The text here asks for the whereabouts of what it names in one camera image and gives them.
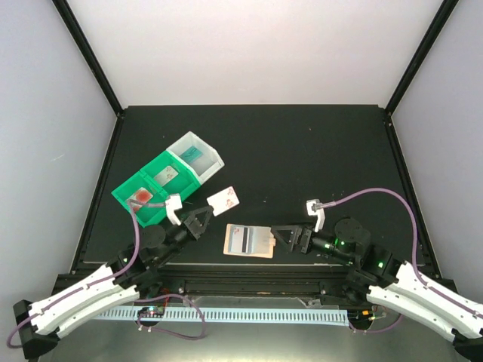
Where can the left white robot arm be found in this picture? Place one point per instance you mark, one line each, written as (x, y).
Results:
(130, 277)

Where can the right black frame post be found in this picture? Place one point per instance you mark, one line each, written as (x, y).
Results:
(432, 33)

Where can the green bin middle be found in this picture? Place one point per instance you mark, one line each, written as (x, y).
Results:
(185, 184)

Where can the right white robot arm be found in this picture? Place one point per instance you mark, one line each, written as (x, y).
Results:
(376, 276)

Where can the controller board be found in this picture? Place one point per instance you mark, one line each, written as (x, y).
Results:
(151, 312)
(367, 314)

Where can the floral credit card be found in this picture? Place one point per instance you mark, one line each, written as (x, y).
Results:
(223, 201)

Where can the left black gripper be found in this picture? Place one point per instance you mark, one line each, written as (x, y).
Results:
(195, 227)

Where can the left black frame post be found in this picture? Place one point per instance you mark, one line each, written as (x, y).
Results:
(75, 30)

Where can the floral card in bin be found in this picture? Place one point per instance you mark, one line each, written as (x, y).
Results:
(166, 175)

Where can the white translucent bin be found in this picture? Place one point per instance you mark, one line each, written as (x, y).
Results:
(204, 167)

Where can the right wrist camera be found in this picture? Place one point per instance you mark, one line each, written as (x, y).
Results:
(314, 208)

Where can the white slotted cable duct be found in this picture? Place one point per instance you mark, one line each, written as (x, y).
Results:
(330, 317)

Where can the teal card in bin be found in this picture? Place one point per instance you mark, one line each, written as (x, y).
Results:
(191, 154)

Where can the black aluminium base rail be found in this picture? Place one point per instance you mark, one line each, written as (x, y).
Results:
(327, 283)

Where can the black frame post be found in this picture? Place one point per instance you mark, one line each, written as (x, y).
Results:
(75, 30)
(432, 33)

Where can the left controller board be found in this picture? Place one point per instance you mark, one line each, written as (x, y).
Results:
(151, 312)

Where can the right controller board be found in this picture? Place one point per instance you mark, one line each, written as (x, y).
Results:
(367, 314)

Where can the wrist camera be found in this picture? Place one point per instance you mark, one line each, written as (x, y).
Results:
(173, 203)
(314, 208)

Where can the green bin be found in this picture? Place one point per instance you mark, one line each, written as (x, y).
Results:
(146, 216)
(185, 184)

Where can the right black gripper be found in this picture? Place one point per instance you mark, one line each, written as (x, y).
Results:
(296, 231)

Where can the tan card holder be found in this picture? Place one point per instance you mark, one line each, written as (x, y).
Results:
(269, 255)

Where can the red dot card in bin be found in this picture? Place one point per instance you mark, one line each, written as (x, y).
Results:
(140, 197)

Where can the green bin near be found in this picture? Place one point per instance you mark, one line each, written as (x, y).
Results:
(146, 216)

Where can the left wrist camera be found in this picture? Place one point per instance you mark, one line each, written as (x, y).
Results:
(173, 203)

